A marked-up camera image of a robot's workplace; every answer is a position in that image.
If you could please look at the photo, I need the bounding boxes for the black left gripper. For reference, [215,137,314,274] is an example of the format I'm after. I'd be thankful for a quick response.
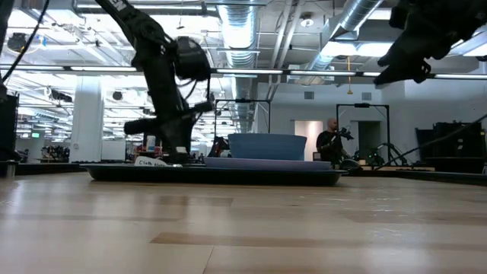
[123,100,215,166]

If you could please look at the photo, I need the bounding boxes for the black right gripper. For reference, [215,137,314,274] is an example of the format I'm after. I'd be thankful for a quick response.
[372,0,463,87]

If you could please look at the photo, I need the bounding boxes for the black cloth napkin white tag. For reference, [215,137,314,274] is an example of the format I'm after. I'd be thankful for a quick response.
[133,155,169,168]

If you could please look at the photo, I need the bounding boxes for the blue plastic bowl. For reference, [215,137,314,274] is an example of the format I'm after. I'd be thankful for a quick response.
[227,132,308,161]

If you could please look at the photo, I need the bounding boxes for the dark green plastic tray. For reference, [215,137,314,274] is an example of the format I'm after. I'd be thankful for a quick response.
[80,162,349,187]

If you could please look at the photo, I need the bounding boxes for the white square pillar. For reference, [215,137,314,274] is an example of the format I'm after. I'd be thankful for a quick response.
[68,75,105,164]

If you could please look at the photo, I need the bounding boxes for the black storage bins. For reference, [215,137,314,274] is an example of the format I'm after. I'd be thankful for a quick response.
[415,121,487,174]

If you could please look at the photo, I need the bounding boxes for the long ceiling light strip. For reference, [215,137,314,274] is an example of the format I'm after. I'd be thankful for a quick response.
[212,68,382,78]
[0,65,138,73]

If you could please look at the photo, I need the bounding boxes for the person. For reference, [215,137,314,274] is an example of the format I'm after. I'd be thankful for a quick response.
[316,117,345,165]

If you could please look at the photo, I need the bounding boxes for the yellow hanging cord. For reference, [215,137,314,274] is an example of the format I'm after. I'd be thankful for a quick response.
[345,56,354,96]

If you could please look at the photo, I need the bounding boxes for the black gantry frame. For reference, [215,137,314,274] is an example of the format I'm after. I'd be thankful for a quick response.
[336,102,391,165]
[214,98,272,135]

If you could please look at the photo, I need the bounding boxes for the large silver slanted duct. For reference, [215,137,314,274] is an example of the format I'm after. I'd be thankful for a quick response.
[304,0,384,74]

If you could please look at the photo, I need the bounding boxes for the silver ribbed air duct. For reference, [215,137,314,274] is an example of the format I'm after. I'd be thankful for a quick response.
[217,0,260,134]

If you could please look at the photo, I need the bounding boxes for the black hanging cable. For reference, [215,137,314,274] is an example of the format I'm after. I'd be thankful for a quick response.
[0,0,51,84]

